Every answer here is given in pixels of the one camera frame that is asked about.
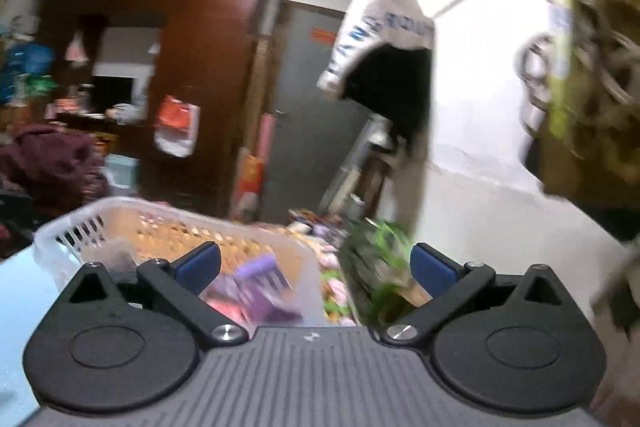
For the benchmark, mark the clear plastic basket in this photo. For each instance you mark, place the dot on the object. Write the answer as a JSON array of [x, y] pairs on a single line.
[[123, 232]]

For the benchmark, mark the grey metal door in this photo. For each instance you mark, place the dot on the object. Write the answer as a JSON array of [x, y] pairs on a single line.
[[312, 135]]

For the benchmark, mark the white cloth with blue letters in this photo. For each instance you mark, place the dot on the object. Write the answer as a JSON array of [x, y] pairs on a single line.
[[366, 26]]

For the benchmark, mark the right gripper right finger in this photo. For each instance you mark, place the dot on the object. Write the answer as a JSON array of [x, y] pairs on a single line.
[[451, 287]]

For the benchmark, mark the orange white plastic bag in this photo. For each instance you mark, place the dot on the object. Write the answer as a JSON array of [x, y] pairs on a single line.
[[176, 127]]

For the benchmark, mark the dark red wooden wardrobe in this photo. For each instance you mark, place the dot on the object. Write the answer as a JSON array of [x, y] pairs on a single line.
[[207, 49]]

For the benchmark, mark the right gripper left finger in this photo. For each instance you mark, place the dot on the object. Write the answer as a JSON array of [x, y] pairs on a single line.
[[174, 288]]

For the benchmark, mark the maroon clothes pile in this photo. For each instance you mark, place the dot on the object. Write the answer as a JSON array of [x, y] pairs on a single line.
[[45, 173]]

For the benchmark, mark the purple small box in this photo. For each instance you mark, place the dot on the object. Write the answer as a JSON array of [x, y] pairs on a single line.
[[262, 287]]

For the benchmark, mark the floral orange bed sheet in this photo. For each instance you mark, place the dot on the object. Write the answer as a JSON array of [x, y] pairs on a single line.
[[325, 236]]

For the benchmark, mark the black hanging garment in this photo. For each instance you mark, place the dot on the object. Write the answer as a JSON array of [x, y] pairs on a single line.
[[395, 84]]

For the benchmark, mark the brown hanging bag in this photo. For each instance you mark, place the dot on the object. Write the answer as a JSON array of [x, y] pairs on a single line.
[[595, 164]]

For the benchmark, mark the green plastic bag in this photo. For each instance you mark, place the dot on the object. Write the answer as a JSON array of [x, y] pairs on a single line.
[[374, 259]]

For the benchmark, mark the red poster roll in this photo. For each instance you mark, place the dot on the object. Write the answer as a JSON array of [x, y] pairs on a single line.
[[250, 174]]

